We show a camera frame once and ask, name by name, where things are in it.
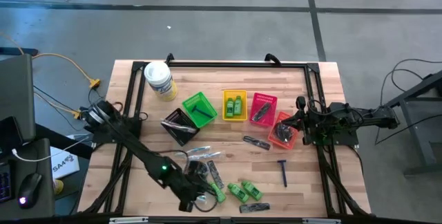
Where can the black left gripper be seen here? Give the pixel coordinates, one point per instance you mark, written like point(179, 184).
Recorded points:
point(188, 186)

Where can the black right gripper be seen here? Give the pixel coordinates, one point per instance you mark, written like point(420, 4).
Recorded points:
point(301, 102)

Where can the round black hairbrush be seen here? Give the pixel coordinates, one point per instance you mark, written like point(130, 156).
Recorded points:
point(203, 172)
point(284, 132)

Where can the blue disposable razor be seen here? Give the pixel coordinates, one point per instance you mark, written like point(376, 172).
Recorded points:
point(284, 175)
point(205, 114)

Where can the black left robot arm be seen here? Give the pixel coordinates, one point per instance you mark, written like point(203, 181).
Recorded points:
point(138, 148)

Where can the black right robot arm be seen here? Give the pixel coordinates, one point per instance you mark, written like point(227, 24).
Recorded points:
point(366, 120)

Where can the orange plastic basket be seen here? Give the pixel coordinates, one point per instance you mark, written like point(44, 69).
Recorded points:
point(288, 144)

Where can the red plastic basket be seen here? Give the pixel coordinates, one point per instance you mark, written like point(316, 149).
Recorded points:
point(255, 99)

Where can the yellow plastic basket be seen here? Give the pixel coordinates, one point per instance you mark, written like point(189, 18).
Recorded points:
point(241, 94)

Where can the black chair backrest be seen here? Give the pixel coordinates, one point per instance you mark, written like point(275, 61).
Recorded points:
point(273, 58)
point(169, 58)

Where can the black plastic basket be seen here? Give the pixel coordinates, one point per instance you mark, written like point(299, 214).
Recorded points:
point(172, 115)

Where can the green plastic basket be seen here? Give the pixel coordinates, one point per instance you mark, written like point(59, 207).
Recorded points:
point(193, 101)

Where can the Lysol wipes canister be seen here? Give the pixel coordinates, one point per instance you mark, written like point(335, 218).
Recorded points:
point(159, 79)

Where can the black side table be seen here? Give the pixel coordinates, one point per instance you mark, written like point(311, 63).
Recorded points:
point(411, 94)

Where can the white printed paper sheet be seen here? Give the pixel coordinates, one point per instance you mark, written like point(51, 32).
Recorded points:
point(64, 167)

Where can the yellow round object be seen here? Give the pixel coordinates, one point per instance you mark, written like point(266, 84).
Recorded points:
point(59, 186)

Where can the dark side desk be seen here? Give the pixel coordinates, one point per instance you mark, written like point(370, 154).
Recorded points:
point(45, 161)

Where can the black computer mouse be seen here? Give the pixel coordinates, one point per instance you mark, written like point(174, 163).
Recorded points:
point(29, 191)

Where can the black keyboard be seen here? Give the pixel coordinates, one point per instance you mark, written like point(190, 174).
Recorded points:
point(5, 182)

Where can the black monitor base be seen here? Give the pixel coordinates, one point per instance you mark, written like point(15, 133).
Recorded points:
point(10, 134)

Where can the grey computer monitor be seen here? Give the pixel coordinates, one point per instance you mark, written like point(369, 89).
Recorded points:
point(15, 92)

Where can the black floor bar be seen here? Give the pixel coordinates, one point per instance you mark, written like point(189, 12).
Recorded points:
point(17, 51)

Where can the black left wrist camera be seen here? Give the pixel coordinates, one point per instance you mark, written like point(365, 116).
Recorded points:
point(176, 182)

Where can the silver table bracket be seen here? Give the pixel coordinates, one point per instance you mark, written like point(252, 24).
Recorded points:
point(321, 221)
point(128, 220)

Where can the black aluminium table frame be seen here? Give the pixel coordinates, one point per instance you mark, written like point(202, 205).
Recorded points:
point(241, 64)

